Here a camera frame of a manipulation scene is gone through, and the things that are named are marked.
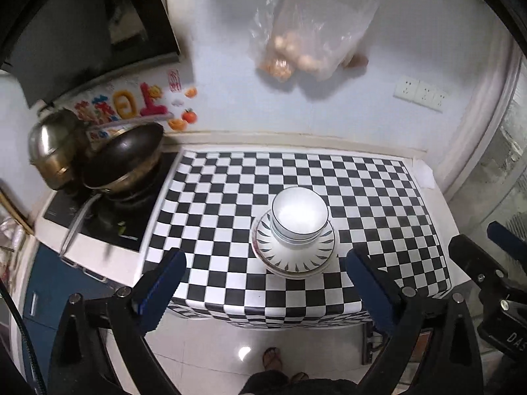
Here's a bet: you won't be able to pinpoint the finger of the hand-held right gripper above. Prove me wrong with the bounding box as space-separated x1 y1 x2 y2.
487 221 527 260
448 234 509 297

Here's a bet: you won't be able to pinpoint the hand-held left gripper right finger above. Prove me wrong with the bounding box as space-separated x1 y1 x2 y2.
345 249 484 395

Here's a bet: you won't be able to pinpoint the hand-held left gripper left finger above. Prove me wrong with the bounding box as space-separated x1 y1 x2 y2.
47 248 188 395

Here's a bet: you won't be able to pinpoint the white plate with rose print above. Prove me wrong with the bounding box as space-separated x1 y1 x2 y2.
256 253 332 278

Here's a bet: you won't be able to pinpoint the white plate with blue leaves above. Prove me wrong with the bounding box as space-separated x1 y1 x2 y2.
252 210 335 271

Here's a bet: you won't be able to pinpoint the frosted glass window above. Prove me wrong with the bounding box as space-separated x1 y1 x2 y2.
442 45 527 231

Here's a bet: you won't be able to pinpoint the black induction cooker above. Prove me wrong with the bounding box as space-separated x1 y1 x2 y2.
41 151 182 252

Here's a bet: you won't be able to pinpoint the black and white checkered cloth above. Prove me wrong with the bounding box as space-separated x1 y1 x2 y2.
142 150 451 330

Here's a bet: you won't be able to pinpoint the blue cabinet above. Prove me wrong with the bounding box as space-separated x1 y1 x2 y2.
22 242 122 340

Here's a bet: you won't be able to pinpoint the dark wok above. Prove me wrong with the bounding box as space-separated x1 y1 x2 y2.
61 122 165 256

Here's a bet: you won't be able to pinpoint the wooden board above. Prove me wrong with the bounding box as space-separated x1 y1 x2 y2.
0 187 36 235

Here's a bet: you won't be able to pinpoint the steel pot with lid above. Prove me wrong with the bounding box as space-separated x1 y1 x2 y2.
28 109 90 191

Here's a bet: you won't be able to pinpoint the cluster of brown eggs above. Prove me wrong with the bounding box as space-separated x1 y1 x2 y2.
263 35 328 80

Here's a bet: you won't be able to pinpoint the black range hood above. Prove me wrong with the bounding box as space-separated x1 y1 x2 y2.
0 0 182 110

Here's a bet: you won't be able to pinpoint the clear plastic bag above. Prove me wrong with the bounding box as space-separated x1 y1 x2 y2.
250 0 381 84

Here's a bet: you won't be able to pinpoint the black metal frame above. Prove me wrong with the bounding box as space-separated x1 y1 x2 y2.
361 322 390 365

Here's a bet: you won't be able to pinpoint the black cable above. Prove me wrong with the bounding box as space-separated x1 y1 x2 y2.
0 277 47 395

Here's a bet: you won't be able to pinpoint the white wall socket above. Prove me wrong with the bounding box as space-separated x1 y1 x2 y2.
394 76 418 102
414 82 434 108
430 88 449 113

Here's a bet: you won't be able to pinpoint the colourful wall stickers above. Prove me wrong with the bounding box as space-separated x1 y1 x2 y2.
75 69 199 138

